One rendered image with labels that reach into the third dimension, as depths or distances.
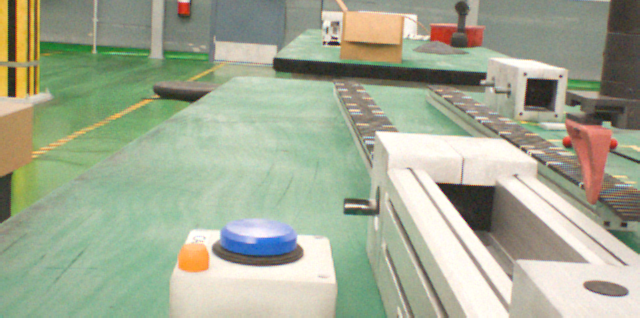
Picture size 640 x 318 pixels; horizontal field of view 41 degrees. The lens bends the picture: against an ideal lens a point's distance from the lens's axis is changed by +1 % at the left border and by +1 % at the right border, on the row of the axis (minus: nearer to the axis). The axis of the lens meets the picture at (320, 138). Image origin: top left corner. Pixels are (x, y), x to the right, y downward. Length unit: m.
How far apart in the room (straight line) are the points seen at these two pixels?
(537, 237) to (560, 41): 11.40
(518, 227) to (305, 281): 0.16
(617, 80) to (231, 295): 0.47
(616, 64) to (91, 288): 0.48
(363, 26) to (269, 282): 2.33
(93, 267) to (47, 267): 0.03
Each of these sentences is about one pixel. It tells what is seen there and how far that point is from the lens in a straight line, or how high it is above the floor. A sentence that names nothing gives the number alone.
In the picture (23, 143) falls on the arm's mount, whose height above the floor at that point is 0.80.
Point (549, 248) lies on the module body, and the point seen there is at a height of 0.85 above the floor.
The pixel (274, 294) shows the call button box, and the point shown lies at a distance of 0.41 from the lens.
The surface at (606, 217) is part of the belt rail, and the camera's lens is 0.82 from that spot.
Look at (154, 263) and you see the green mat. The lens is 0.61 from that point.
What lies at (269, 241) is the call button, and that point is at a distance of 0.42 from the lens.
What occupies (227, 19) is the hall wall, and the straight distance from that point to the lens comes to 11.65.
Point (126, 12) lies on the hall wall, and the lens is 11.96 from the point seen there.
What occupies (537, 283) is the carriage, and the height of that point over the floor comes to 0.90.
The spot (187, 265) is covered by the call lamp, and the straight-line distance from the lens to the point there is 0.41.
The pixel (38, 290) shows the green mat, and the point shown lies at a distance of 0.57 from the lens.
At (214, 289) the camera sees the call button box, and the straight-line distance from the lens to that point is 0.41.
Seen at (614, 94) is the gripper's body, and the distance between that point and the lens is 0.79.
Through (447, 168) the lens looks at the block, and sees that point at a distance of 0.57.
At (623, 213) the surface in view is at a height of 0.81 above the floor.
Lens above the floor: 0.97
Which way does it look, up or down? 9 degrees down
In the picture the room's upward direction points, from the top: 4 degrees clockwise
